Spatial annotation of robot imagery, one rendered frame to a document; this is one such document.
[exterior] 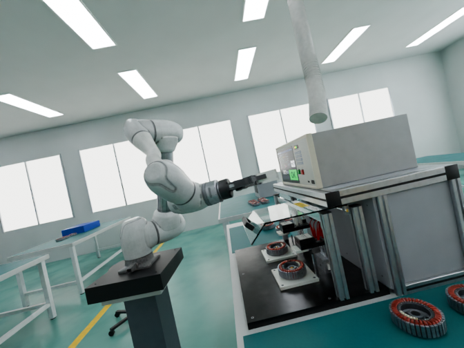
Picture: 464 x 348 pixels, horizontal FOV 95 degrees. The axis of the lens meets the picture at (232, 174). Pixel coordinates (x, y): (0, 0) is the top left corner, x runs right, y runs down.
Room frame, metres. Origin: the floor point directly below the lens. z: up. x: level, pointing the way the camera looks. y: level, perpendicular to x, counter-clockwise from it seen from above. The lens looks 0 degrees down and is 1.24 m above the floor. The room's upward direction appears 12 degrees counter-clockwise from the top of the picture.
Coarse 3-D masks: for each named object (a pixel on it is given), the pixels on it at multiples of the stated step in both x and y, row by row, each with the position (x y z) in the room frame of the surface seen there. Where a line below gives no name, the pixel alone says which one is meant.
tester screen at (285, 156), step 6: (288, 150) 0.99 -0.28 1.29; (282, 156) 1.10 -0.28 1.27; (288, 156) 1.01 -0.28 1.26; (282, 162) 1.12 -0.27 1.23; (282, 168) 1.15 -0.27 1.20; (288, 168) 1.05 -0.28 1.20; (294, 168) 0.96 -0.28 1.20; (282, 174) 1.17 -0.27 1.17; (288, 174) 1.07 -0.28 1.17; (288, 180) 1.09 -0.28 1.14; (294, 180) 1.00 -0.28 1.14
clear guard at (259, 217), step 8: (296, 200) 0.90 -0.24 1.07; (304, 200) 0.87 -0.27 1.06; (264, 208) 0.89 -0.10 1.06; (272, 208) 0.86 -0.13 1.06; (280, 208) 0.82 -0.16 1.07; (288, 208) 0.79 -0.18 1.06; (296, 208) 0.77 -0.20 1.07; (304, 208) 0.74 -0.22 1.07; (312, 208) 0.72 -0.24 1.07; (320, 208) 0.69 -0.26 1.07; (328, 208) 0.67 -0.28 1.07; (256, 216) 0.79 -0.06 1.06; (264, 216) 0.74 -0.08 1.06; (272, 216) 0.72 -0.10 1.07; (280, 216) 0.70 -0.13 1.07; (288, 216) 0.68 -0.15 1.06; (296, 216) 0.67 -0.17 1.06; (256, 224) 0.73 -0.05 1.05; (264, 224) 0.66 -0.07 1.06; (248, 232) 0.77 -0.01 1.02; (256, 232) 0.68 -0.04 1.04
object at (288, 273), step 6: (282, 264) 0.89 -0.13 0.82; (288, 264) 0.90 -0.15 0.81; (294, 264) 0.89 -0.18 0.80; (300, 264) 0.86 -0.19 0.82; (282, 270) 0.84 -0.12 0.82; (288, 270) 0.84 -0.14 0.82; (294, 270) 0.82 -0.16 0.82; (300, 270) 0.82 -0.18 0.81; (306, 270) 0.84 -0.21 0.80; (282, 276) 0.84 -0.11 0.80; (288, 276) 0.83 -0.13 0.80; (294, 276) 0.81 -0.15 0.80; (300, 276) 0.82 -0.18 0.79
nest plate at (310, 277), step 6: (276, 270) 0.92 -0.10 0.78; (276, 276) 0.87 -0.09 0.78; (306, 276) 0.83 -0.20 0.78; (312, 276) 0.82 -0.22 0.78; (282, 282) 0.82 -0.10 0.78; (288, 282) 0.81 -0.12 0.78; (294, 282) 0.80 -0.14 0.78; (300, 282) 0.79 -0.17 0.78; (306, 282) 0.79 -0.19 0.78; (312, 282) 0.80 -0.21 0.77; (282, 288) 0.79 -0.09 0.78; (288, 288) 0.79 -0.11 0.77
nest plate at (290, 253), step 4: (288, 248) 1.13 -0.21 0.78; (264, 252) 1.14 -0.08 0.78; (288, 252) 1.08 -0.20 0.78; (292, 252) 1.07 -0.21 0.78; (264, 256) 1.09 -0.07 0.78; (268, 256) 1.08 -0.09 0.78; (272, 256) 1.07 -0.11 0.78; (276, 256) 1.06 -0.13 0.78; (280, 256) 1.05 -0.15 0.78; (284, 256) 1.04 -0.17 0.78; (288, 256) 1.04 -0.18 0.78; (292, 256) 1.04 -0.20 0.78; (296, 256) 1.04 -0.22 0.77; (268, 260) 1.03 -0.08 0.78; (272, 260) 1.03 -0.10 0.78; (276, 260) 1.03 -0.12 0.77
